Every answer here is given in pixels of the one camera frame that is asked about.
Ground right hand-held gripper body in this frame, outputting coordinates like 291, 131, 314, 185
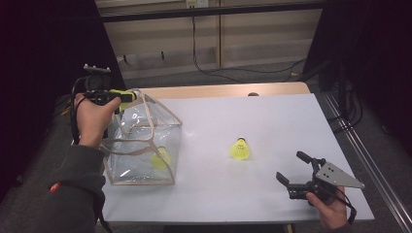
287, 157, 366, 206

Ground black curtain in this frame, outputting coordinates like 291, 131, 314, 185
304, 0, 412, 157
0, 0, 126, 202

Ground black hanging power cable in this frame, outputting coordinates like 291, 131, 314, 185
191, 16, 307, 83

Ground black floor cables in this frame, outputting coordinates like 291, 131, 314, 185
326, 82, 364, 134

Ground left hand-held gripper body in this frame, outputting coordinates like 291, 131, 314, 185
83, 63, 113, 106

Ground white wall socket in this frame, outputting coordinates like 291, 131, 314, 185
186, 0, 209, 9

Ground beige wooden cabinet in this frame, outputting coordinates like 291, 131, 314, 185
95, 0, 325, 81

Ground black metal stand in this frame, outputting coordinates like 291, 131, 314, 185
319, 54, 350, 113

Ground right hand-held gripper black cable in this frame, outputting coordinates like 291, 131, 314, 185
319, 185, 358, 226

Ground person's right hand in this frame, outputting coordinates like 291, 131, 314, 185
305, 187, 350, 231

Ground left hand-held gripper black cable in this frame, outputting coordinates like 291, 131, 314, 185
70, 76, 114, 233

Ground black metal crossbar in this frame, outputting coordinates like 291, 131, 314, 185
100, 1, 328, 23

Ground white table mat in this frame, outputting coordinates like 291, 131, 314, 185
96, 92, 376, 225

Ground person's left hand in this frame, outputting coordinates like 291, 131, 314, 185
74, 92, 122, 150

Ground hand-held gripper black cable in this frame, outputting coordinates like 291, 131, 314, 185
70, 76, 114, 233
319, 185, 358, 226

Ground clear bag with beige trim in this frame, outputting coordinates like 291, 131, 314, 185
96, 87, 184, 186

